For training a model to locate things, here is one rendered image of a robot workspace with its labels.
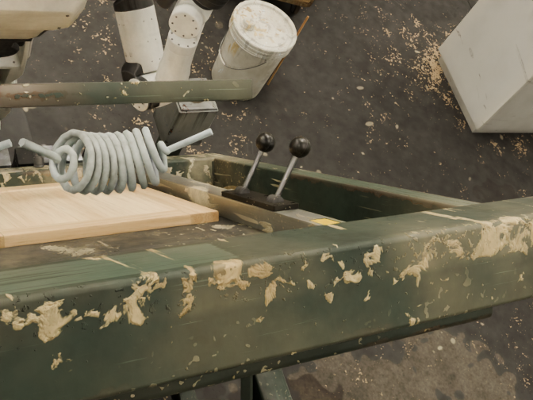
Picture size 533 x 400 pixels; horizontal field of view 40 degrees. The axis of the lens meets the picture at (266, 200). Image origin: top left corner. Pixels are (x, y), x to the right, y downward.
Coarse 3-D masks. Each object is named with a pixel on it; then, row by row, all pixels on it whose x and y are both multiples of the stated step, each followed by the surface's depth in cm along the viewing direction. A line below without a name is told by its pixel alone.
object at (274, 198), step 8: (296, 144) 125; (304, 144) 125; (296, 152) 126; (304, 152) 126; (296, 160) 127; (288, 168) 126; (288, 176) 126; (280, 184) 126; (280, 192) 126; (272, 200) 125; (280, 200) 125
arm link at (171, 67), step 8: (168, 56) 158; (176, 56) 157; (184, 56) 158; (192, 56) 159; (160, 64) 162; (168, 64) 160; (176, 64) 159; (184, 64) 159; (152, 72) 169; (160, 72) 162; (168, 72) 161; (176, 72) 161; (184, 72) 162; (144, 80) 166; (152, 80) 167; (160, 80) 163; (168, 80) 162; (176, 80) 162; (152, 104) 166; (160, 104) 168
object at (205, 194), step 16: (160, 176) 168; (176, 176) 167; (176, 192) 158; (192, 192) 150; (208, 192) 144; (224, 208) 138; (240, 208) 132; (256, 208) 127; (256, 224) 127; (272, 224) 123; (288, 224) 118; (304, 224) 114; (320, 224) 111
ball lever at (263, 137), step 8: (264, 136) 136; (272, 136) 137; (256, 144) 137; (264, 144) 136; (272, 144) 136; (256, 160) 137; (248, 176) 136; (248, 184) 136; (240, 192) 135; (248, 192) 136
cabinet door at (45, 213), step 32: (0, 192) 164; (32, 192) 163; (64, 192) 162; (128, 192) 160; (160, 192) 158; (0, 224) 128; (32, 224) 127; (64, 224) 125; (96, 224) 125; (128, 224) 127; (160, 224) 130; (192, 224) 133
